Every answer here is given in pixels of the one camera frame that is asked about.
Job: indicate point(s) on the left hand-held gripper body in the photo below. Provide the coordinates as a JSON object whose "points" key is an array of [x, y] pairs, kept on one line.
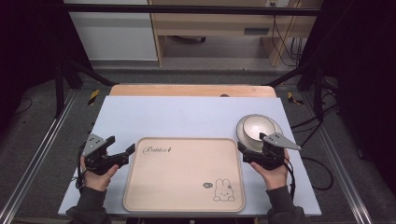
{"points": [[95, 146]]}

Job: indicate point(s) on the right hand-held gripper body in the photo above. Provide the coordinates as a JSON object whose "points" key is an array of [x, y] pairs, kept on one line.
{"points": [[277, 141]]}

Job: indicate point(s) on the white bowl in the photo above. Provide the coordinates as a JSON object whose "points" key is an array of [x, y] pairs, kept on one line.
{"points": [[257, 126]]}

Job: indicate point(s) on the person's left hand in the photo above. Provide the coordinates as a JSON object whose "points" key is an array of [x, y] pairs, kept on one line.
{"points": [[96, 182]]}

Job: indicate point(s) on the person's right hand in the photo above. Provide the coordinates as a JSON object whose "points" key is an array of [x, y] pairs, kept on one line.
{"points": [[275, 179]]}

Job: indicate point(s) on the pale blue table mat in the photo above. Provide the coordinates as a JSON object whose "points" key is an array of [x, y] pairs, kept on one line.
{"points": [[174, 118]]}

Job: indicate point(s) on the beige tray with rabbit print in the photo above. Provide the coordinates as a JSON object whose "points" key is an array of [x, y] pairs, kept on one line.
{"points": [[183, 177]]}

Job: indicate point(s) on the black metal stand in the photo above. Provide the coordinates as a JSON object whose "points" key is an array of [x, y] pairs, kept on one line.
{"points": [[317, 93], [59, 90]]}

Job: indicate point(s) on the wooden table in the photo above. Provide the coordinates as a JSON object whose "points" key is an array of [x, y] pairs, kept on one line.
{"points": [[186, 90]]}

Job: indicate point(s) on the white cabinet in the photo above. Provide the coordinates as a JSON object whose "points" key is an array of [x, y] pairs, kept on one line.
{"points": [[115, 37]]}

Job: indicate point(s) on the wooden desk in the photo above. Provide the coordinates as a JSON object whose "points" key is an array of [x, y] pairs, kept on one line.
{"points": [[218, 21]]}

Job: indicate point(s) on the black horizontal bar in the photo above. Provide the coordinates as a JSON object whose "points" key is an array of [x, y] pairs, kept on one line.
{"points": [[186, 9]]}

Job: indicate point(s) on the aluminium floor rail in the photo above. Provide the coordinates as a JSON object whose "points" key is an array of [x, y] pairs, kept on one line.
{"points": [[339, 165], [37, 158]]}

